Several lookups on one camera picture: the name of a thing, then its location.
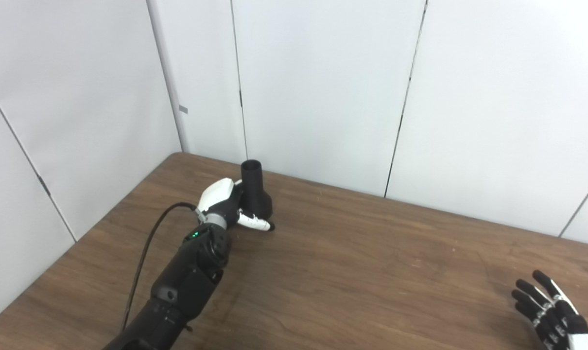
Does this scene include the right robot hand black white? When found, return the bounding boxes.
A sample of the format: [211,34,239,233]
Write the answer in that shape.
[512,270,588,350]

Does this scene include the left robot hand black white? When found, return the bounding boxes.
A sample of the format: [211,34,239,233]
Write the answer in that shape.
[196,178,276,232]

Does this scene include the black funnel-shaped nozzle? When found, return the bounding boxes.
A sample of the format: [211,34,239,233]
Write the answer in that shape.
[240,159,274,227]

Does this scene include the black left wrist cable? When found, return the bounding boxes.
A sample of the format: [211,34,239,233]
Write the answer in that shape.
[121,203,200,333]

